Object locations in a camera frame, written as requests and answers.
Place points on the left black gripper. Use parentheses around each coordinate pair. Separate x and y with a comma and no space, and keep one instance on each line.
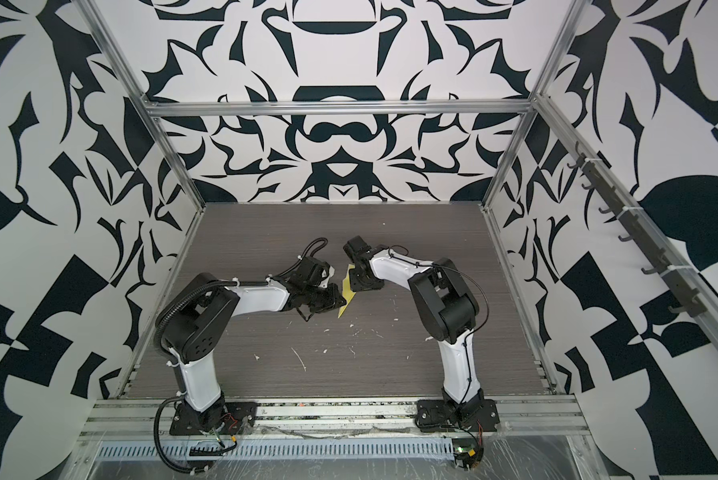
(335,300)

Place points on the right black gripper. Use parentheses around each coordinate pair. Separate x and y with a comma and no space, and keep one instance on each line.
(356,286)

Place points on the yellow square paper sheet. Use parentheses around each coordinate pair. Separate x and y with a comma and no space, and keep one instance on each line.
(346,290)

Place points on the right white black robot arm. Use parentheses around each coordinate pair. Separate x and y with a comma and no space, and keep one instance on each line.
(446,306)

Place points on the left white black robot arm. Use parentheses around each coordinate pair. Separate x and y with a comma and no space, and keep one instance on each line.
(189,328)

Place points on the small green-lit electronics box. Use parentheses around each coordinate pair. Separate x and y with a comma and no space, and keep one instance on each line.
(466,454)

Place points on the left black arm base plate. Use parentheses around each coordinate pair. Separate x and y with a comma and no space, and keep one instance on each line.
(231,419)

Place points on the white slotted cable duct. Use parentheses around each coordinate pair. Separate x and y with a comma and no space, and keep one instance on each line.
(293,449)

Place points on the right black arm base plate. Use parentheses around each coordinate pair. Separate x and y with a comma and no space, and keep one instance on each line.
(444,416)

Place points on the aluminium front rail frame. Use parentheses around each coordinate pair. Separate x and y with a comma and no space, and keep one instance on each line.
(131,419)

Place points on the black wall hook rail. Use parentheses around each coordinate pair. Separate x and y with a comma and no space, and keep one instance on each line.
(640,231)

